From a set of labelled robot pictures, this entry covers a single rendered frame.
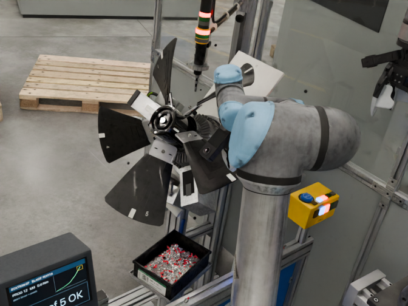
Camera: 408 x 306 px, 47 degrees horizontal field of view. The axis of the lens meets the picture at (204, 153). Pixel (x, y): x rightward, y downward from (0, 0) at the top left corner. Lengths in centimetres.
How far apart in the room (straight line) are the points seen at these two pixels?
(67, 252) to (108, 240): 190
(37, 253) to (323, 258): 157
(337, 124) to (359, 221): 136
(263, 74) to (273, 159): 113
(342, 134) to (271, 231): 20
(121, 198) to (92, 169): 192
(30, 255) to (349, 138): 69
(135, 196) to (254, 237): 88
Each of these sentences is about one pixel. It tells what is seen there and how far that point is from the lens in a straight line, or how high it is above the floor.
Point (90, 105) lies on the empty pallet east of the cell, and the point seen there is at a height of 8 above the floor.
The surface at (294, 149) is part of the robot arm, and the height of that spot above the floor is 161.
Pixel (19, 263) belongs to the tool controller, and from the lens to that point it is 107.
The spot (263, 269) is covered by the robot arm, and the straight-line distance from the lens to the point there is 86.
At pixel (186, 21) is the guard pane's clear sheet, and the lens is 275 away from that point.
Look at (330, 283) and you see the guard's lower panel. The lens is 240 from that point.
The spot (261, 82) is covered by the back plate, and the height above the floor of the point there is 131.
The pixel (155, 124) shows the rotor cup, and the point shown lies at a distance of 167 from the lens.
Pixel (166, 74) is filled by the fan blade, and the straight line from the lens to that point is 180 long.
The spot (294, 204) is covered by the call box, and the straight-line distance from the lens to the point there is 166.
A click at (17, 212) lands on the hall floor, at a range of 322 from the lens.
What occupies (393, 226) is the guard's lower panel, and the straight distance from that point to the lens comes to 207.
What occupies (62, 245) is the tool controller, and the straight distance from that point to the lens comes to 110.
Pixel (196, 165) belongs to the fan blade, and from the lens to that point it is 151.
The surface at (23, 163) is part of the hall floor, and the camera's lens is 369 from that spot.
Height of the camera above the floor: 198
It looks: 31 degrees down
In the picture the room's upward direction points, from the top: 8 degrees clockwise
